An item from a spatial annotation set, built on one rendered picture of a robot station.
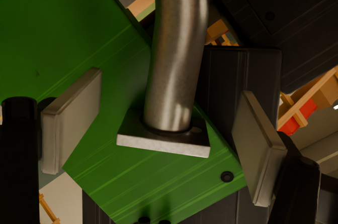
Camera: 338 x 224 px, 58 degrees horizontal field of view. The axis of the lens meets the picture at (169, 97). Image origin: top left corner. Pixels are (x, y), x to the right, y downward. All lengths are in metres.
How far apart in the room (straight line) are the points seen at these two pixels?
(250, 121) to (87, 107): 0.09
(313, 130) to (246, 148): 9.57
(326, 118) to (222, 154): 9.48
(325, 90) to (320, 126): 5.48
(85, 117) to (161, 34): 0.06
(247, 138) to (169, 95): 0.05
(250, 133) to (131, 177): 0.12
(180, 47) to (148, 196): 0.13
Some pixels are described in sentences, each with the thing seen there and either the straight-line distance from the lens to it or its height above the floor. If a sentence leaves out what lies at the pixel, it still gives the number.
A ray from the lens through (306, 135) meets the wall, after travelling 9.74.
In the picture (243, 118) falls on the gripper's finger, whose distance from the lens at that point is 0.18.
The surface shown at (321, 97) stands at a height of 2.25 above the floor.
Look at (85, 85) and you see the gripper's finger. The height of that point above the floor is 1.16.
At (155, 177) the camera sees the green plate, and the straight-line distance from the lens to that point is 0.24.
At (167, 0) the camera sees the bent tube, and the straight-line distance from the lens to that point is 0.16.
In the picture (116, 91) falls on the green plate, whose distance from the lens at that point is 0.21.
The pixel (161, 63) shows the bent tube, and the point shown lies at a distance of 0.17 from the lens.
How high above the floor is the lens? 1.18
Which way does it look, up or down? level
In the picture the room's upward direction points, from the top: 146 degrees clockwise
